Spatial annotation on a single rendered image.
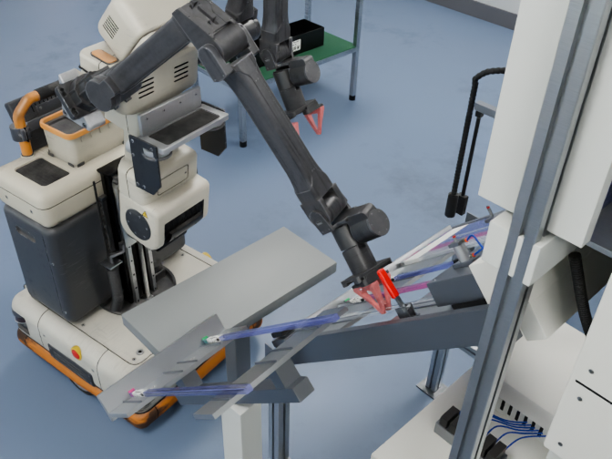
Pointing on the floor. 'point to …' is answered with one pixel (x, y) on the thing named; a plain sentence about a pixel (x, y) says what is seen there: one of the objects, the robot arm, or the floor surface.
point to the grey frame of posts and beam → (515, 234)
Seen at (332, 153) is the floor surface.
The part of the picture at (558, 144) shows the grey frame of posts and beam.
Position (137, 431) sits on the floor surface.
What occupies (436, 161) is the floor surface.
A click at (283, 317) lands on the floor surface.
